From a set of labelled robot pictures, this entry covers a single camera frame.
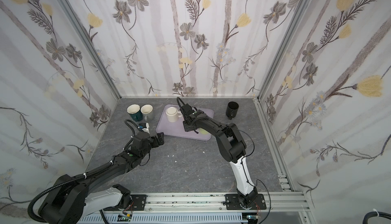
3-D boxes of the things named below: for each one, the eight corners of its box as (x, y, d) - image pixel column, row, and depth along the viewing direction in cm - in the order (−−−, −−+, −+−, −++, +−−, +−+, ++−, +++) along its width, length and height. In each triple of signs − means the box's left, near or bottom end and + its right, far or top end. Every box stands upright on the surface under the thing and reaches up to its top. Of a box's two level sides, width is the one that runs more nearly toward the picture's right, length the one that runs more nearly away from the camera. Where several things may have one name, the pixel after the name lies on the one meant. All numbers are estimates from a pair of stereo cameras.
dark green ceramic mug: (130, 117, 111) (124, 107, 102) (139, 112, 114) (135, 101, 105) (138, 127, 106) (133, 117, 97) (148, 120, 109) (143, 110, 100)
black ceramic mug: (226, 121, 108) (229, 113, 101) (225, 109, 116) (227, 101, 108) (237, 121, 108) (240, 113, 101) (234, 109, 116) (237, 101, 109)
